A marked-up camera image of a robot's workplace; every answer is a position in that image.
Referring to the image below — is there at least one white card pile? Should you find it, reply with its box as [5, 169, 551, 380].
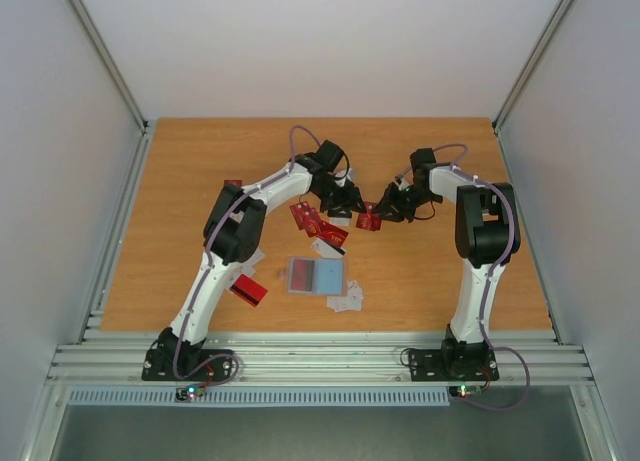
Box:
[327, 280, 364, 313]

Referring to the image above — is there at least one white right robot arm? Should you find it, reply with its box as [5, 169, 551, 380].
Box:
[373, 163, 521, 378]

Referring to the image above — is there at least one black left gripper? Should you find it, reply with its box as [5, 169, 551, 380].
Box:
[314, 179, 368, 218]

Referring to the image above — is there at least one pink leather card holder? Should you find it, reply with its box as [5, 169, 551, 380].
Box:
[286, 257, 347, 296]

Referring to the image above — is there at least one white VIP card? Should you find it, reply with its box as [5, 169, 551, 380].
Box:
[311, 238, 346, 259]

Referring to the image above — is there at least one white card under arm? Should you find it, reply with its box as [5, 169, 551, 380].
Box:
[241, 249, 265, 277]

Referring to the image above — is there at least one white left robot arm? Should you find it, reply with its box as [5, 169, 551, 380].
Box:
[157, 155, 366, 379]

